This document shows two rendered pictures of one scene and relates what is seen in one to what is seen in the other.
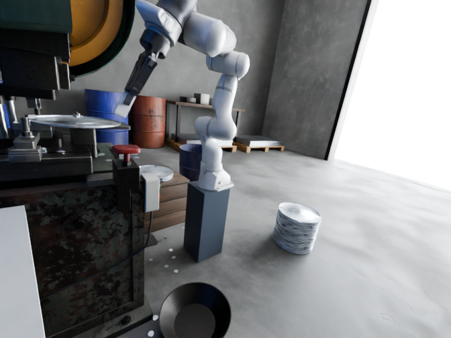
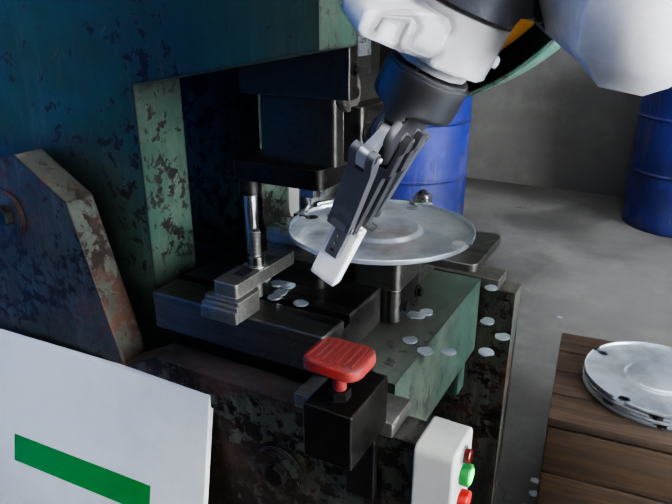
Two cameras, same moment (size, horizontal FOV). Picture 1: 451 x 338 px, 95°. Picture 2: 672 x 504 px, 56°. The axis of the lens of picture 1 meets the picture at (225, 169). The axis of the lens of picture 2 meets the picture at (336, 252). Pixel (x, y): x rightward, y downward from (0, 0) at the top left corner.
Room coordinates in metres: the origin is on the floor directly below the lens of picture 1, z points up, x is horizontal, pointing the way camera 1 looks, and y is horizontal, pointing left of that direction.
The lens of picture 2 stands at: (0.35, -0.24, 1.11)
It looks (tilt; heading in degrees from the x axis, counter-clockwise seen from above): 21 degrees down; 66
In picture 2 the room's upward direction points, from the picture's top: straight up
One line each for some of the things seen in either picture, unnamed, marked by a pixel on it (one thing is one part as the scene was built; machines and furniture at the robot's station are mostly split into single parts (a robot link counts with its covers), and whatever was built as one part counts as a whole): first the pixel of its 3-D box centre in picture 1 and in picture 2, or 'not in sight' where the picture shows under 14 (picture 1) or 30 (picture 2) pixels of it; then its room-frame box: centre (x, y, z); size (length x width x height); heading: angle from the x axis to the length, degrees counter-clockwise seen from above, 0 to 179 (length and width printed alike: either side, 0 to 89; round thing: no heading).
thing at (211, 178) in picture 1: (215, 173); not in sight; (1.15, 0.05, 0.52); 0.22 x 0.19 x 0.14; 131
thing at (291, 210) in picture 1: (298, 211); not in sight; (1.34, -0.56, 0.25); 0.29 x 0.29 x 0.01
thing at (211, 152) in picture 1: (208, 139); not in sight; (1.14, 0.12, 0.71); 0.18 x 0.11 x 0.25; 56
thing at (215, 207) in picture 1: (205, 218); not in sight; (1.12, 0.08, 0.23); 0.18 x 0.18 x 0.45; 41
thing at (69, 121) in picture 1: (77, 121); (381, 228); (0.78, 0.58, 0.78); 0.29 x 0.29 x 0.01
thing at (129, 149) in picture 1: (126, 158); (339, 382); (0.59, 0.30, 0.72); 0.07 x 0.06 x 0.08; 128
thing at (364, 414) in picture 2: (125, 188); (346, 450); (0.60, 0.31, 0.62); 0.10 x 0.06 x 0.20; 38
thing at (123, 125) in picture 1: (94, 138); (408, 272); (0.81, 0.54, 0.72); 0.25 x 0.14 x 0.14; 128
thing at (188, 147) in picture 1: (199, 172); not in sight; (1.95, 0.25, 0.24); 0.42 x 0.42 x 0.48
